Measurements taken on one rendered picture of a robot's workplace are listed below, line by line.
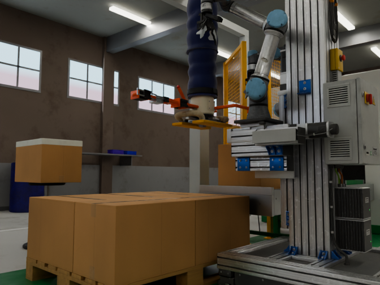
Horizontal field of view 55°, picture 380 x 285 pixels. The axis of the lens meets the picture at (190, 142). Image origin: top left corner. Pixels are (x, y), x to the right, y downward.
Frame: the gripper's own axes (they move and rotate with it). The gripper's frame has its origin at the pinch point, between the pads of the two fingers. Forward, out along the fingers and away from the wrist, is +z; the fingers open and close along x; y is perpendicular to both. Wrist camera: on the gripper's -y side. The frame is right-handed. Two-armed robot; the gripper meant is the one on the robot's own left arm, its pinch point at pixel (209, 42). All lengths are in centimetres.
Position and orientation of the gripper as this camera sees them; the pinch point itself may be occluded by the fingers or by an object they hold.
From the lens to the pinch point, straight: 236.5
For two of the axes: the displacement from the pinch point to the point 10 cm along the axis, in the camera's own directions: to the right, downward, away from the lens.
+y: -7.5, 0.5, 6.6
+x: -6.6, -0.7, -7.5
